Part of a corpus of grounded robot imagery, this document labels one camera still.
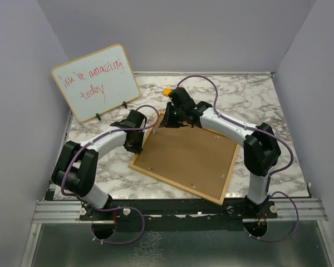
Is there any small whiteboard yellow rim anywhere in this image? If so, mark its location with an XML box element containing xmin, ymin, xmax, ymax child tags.
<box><xmin>51</xmin><ymin>44</ymin><xmax>140</xmax><ymax>122</ymax></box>

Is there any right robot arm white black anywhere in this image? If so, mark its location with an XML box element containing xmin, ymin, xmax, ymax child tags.
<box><xmin>160</xmin><ymin>87</ymin><xmax>281</xmax><ymax>217</ymax></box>

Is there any purple cable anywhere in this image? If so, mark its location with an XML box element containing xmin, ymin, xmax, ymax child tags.
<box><xmin>60</xmin><ymin>105</ymin><xmax>161</xmax><ymax>246</ymax></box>
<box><xmin>177</xmin><ymin>75</ymin><xmax>301</xmax><ymax>243</ymax></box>

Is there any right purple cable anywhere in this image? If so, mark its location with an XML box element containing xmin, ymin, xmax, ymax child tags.
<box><xmin>177</xmin><ymin>75</ymin><xmax>301</xmax><ymax>243</ymax></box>

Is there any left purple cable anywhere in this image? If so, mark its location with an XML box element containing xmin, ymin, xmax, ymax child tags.
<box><xmin>60</xmin><ymin>105</ymin><xmax>161</xmax><ymax>246</ymax></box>

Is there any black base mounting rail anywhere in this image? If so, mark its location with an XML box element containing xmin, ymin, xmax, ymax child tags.
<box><xmin>80</xmin><ymin>197</ymin><xmax>277</xmax><ymax>232</ymax></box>

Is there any yellow grey eraser block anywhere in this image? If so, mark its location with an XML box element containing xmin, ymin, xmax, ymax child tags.
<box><xmin>163</xmin><ymin>88</ymin><xmax>173</xmax><ymax>97</ymax></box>

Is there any aluminium extrusion rail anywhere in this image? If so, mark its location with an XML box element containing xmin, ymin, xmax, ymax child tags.
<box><xmin>32</xmin><ymin>200</ymin><xmax>86</xmax><ymax>224</ymax></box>

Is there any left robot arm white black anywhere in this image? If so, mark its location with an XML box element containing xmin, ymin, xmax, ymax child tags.
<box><xmin>51</xmin><ymin>110</ymin><xmax>146</xmax><ymax>220</ymax></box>

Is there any yellow picture frame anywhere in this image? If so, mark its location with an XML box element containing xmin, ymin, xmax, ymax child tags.
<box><xmin>129</xmin><ymin>112</ymin><xmax>239</xmax><ymax>205</ymax></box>

